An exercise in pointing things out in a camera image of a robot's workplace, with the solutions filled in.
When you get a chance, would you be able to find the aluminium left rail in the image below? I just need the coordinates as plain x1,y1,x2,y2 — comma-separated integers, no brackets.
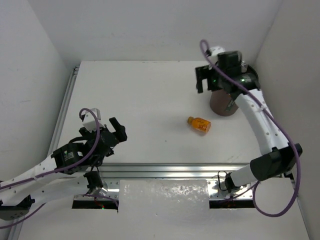
48,65,80,155

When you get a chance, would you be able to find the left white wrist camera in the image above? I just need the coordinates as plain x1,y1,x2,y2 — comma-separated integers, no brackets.
79,108,104,133

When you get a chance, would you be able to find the aluminium front rail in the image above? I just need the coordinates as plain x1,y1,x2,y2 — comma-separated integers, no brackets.
99,163,247,180

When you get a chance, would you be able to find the brown plastic waste bin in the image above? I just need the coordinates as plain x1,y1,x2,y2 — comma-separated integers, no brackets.
209,63,261,117

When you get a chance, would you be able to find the aluminium rail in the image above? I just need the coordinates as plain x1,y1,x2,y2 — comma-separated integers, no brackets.
99,163,247,180
48,65,80,155

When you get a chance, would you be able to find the orange juice bottle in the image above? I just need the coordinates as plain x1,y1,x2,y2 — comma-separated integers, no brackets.
187,116,211,133

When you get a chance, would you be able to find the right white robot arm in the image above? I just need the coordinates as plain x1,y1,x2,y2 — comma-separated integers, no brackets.
195,46,303,193

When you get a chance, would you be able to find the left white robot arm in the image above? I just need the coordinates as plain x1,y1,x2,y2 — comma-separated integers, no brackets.
0,117,128,221

